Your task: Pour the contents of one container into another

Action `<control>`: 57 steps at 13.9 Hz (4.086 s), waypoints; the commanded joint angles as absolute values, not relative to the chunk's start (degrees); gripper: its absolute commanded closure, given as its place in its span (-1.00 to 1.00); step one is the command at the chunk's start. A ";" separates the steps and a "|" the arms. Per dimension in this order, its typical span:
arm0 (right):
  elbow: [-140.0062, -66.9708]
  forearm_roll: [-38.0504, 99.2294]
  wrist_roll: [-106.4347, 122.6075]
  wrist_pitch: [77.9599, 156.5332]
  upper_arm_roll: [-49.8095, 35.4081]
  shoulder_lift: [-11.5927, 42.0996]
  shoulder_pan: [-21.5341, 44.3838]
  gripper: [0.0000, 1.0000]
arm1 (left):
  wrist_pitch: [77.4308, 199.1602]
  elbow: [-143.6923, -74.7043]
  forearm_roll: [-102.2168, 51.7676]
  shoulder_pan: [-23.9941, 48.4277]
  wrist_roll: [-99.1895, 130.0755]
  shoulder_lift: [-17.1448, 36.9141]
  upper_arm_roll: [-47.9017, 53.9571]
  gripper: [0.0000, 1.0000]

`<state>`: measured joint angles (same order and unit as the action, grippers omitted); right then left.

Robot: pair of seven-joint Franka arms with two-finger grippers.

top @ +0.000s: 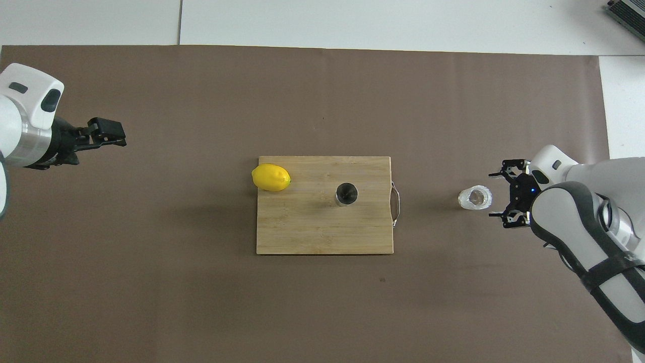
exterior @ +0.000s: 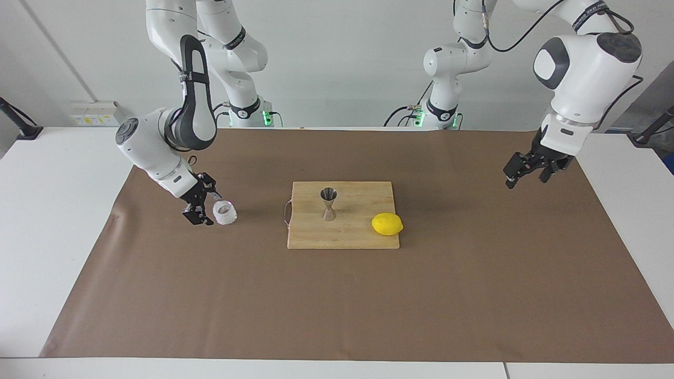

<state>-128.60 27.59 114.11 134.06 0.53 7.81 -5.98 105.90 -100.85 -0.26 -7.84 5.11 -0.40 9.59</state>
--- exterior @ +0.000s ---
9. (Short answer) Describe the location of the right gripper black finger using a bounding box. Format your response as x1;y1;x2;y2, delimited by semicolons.
182;202;215;226
199;172;220;200

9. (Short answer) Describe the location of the stainless steel jigger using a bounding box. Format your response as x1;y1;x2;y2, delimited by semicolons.
320;187;338;222

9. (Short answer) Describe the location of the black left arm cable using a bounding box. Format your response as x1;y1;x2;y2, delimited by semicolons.
480;0;646;132

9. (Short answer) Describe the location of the yellow lemon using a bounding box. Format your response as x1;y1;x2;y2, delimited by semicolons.
371;212;404;236

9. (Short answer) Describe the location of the black clamp stand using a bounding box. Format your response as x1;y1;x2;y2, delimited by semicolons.
632;105;674;147
0;96;44;141

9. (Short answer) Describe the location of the white wall cable duct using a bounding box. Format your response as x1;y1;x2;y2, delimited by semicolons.
20;0;98;103

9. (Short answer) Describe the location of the wooden cutting board, metal handle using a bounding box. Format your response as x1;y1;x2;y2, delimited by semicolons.
283;181;401;250

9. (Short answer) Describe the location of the white wall socket box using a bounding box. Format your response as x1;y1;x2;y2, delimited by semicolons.
70;100;125;127

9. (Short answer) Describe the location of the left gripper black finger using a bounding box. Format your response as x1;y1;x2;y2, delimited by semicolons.
538;159;562;184
503;152;532;189

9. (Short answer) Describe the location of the black left base cable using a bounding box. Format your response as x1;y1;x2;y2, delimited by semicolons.
383;82;435;127

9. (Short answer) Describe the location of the brown paper table mat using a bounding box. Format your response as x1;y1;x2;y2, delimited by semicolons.
39;126;674;364

